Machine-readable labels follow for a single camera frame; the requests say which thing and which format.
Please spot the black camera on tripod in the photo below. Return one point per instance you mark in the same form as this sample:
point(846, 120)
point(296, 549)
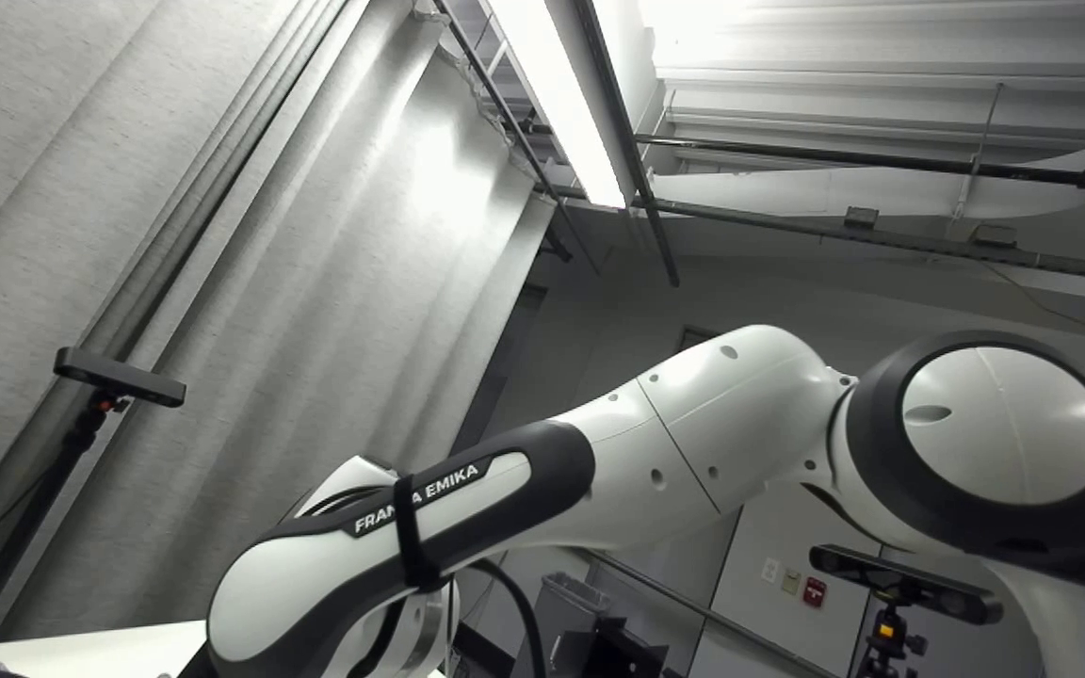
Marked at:
point(111, 387)

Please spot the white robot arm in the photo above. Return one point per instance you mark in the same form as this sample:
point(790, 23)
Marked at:
point(967, 441)

